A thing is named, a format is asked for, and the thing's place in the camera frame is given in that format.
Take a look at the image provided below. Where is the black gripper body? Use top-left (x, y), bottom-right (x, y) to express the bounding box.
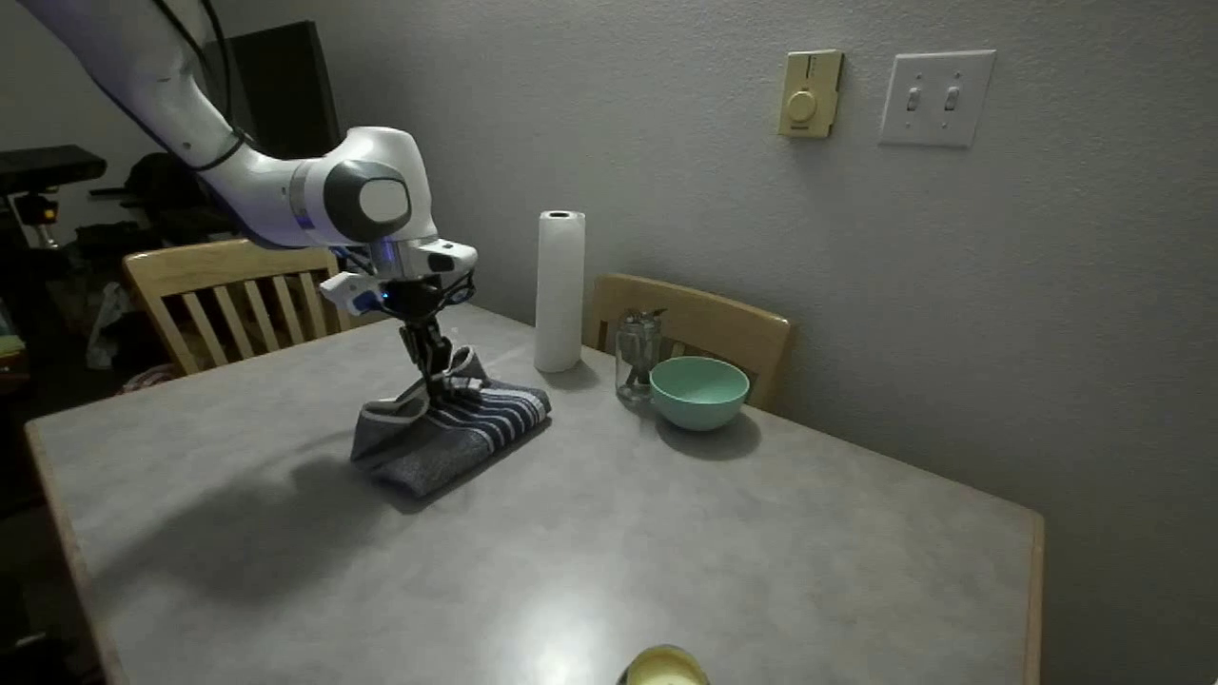
top-left (376, 272), bottom-right (479, 344)

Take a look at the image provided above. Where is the blue-grey cloth with white hem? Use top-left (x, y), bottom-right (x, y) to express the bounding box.
top-left (345, 359), bottom-right (557, 504)

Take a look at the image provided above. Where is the white paper towel roll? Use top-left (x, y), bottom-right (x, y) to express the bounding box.
top-left (528, 206), bottom-right (592, 376)

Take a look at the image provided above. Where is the clear glass jar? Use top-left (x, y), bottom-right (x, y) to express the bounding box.
top-left (613, 305), bottom-right (675, 413)

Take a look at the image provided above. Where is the wooden chair with slatted backrest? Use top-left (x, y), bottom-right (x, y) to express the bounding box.
top-left (121, 235), bottom-right (354, 381)

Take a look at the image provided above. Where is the green bowl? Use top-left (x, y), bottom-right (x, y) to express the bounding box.
top-left (644, 352), bottom-right (755, 436)

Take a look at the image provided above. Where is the black monitor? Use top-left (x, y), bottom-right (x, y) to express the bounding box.
top-left (224, 17), bottom-right (345, 164)

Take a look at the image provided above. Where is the black equipment stand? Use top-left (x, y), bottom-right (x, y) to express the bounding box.
top-left (0, 141), bottom-right (112, 250)

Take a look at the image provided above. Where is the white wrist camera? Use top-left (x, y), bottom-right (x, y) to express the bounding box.
top-left (318, 267), bottom-right (387, 321)

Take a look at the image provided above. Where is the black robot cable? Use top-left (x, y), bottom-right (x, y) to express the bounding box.
top-left (148, 0), bottom-right (249, 176)

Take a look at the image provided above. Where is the beige wall thermostat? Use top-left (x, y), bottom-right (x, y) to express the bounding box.
top-left (776, 45), bottom-right (850, 145)

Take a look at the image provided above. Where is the white double light switch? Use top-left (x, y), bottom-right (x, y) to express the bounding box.
top-left (876, 45), bottom-right (1003, 151)

